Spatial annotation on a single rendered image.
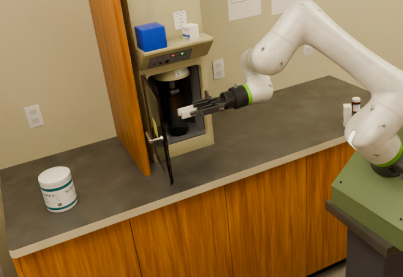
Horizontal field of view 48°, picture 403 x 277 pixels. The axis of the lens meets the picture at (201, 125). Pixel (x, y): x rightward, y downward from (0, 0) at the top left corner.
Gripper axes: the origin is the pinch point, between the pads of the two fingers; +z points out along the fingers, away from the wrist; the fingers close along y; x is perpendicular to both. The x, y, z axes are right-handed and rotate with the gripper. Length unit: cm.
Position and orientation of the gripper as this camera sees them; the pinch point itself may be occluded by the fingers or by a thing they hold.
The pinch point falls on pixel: (187, 111)
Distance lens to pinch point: 184.6
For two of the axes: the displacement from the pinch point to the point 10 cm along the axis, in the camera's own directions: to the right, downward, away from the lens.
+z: -9.0, 2.8, -3.3
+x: 1.2, 8.9, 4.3
